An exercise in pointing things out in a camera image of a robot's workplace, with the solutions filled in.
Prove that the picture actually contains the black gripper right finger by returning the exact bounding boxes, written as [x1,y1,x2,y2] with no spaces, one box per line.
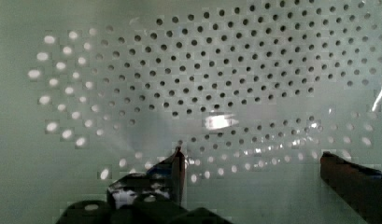
[320,152,382,224]

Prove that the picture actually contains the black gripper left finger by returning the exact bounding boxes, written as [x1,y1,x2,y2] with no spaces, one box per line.
[106,146,185,209]

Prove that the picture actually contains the mint green plastic strainer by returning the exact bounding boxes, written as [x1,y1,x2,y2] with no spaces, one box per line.
[0,0,382,224]

